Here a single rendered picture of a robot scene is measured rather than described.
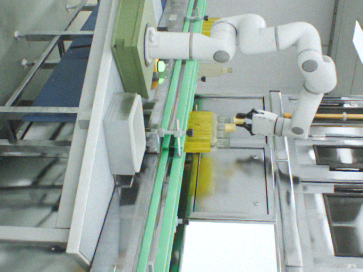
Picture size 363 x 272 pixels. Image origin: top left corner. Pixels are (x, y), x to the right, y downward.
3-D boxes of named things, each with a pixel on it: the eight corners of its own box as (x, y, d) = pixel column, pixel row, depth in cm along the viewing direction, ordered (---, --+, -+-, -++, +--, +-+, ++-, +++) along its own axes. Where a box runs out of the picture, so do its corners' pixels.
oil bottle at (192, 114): (169, 128, 208) (219, 128, 206) (168, 117, 205) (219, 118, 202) (171, 120, 212) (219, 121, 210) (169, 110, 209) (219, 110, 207)
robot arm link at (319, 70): (283, 72, 182) (283, 100, 172) (298, 26, 165) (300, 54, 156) (325, 79, 182) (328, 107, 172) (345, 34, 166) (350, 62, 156)
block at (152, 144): (140, 153, 179) (159, 154, 179) (138, 133, 174) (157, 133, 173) (142, 148, 182) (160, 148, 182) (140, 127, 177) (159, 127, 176)
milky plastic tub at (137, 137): (113, 175, 162) (138, 175, 161) (103, 119, 149) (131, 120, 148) (122, 144, 176) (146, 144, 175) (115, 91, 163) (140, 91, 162)
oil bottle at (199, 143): (164, 152, 194) (217, 153, 192) (163, 141, 191) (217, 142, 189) (165, 144, 199) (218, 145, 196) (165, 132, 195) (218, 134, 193)
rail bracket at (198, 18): (183, 22, 259) (207, 21, 257) (182, 8, 254) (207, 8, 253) (184, 18, 262) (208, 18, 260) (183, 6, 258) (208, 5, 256)
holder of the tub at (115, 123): (113, 186, 165) (136, 187, 165) (102, 120, 149) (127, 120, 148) (123, 155, 179) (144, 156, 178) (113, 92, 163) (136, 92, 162)
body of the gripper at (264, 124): (279, 131, 206) (254, 127, 210) (282, 111, 200) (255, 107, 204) (276, 141, 201) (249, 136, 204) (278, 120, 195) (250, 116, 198)
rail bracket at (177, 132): (160, 158, 180) (193, 158, 179) (156, 120, 170) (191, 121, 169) (161, 153, 182) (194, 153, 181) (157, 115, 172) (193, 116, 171)
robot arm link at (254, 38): (274, 36, 159) (273, 5, 169) (205, 47, 166) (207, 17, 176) (278, 56, 166) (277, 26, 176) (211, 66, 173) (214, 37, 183)
